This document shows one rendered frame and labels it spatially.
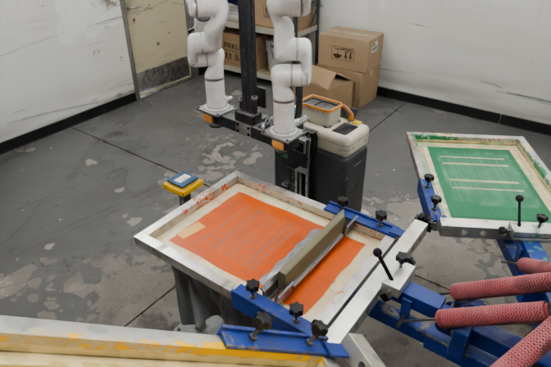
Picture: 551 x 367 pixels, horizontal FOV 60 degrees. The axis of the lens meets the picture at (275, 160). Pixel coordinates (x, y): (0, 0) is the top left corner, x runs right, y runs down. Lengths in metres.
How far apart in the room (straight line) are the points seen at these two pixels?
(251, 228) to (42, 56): 3.54
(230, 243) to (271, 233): 0.16
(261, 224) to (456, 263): 1.75
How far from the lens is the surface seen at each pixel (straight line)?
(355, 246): 1.78
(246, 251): 1.75
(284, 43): 1.99
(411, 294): 1.52
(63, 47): 5.11
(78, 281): 3.26
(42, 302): 3.21
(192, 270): 1.65
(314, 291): 1.60
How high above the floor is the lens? 2.09
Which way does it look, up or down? 30 degrees down
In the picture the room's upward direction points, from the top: 1 degrees counter-clockwise
